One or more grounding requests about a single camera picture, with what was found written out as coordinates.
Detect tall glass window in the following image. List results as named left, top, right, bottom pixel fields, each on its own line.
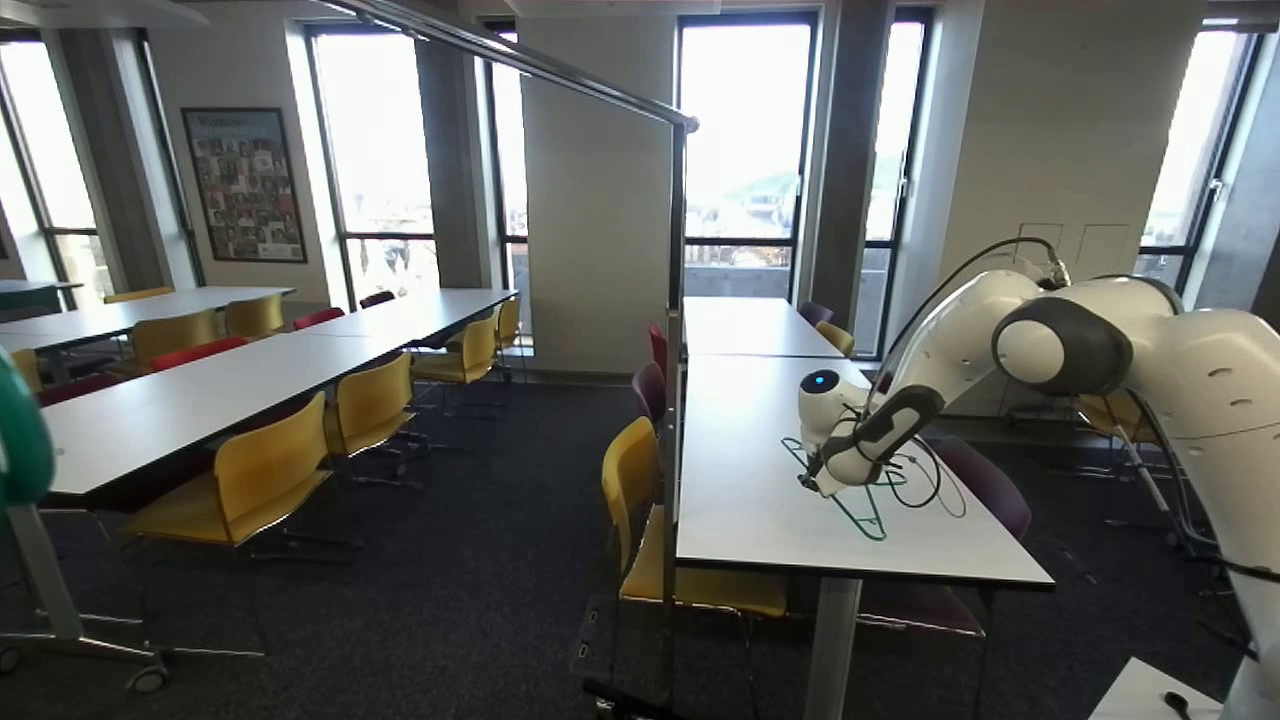
left=480, top=52, right=530, bottom=352
left=1134, top=10, right=1266, bottom=293
left=674, top=10, right=821, bottom=302
left=0, top=37, right=110, bottom=308
left=298, top=21, right=444, bottom=308
left=861, top=9, right=936, bottom=361

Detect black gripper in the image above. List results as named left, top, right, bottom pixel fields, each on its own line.
left=796, top=438, right=863, bottom=505

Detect large framed wall poster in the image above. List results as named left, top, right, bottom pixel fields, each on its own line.
left=179, top=102, right=313, bottom=269

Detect long white table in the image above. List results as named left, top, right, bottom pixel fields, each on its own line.
left=41, top=284, right=521, bottom=513

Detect white robot base platform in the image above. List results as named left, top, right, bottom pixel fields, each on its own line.
left=1087, top=652, right=1227, bottom=720

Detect metal clothes rack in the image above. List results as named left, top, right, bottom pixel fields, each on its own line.
left=330, top=0, right=704, bottom=716

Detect left white table row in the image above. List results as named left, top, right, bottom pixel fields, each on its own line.
left=0, top=352, right=270, bottom=694

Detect black tripod stand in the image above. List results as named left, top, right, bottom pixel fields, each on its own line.
left=1115, top=422, right=1191, bottom=550

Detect white work table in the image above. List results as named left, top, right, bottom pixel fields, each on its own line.
left=672, top=347, right=1061, bottom=720

